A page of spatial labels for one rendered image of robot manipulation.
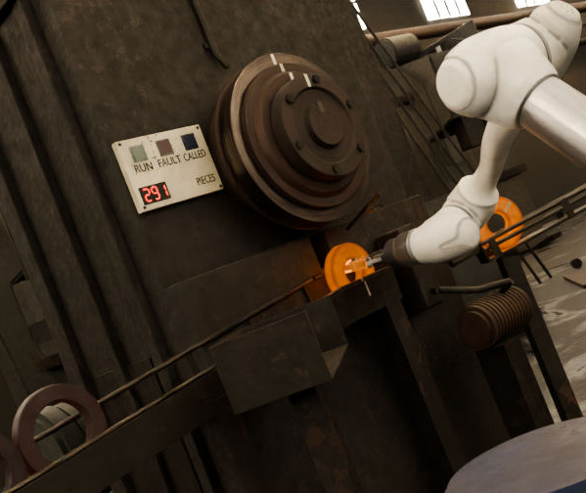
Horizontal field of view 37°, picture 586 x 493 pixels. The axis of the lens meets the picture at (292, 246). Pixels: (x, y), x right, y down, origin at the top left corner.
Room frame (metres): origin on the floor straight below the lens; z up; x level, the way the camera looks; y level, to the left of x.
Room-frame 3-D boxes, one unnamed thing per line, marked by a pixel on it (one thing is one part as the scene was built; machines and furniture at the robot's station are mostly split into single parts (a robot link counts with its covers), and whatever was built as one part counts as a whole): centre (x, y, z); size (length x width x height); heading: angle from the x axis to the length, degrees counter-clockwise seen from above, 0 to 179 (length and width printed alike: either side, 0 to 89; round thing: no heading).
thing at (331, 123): (2.24, -0.18, 1.11); 0.28 x 0.06 x 0.28; 132
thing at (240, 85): (2.31, -0.12, 1.11); 0.47 x 0.06 x 0.47; 132
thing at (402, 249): (2.14, -0.27, 0.74); 0.09 x 0.06 x 0.09; 132
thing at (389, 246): (2.19, -0.22, 0.74); 0.09 x 0.08 x 0.07; 42
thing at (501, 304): (2.43, -0.45, 0.27); 0.22 x 0.13 x 0.53; 132
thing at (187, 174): (2.16, 0.21, 1.15); 0.26 x 0.02 x 0.18; 132
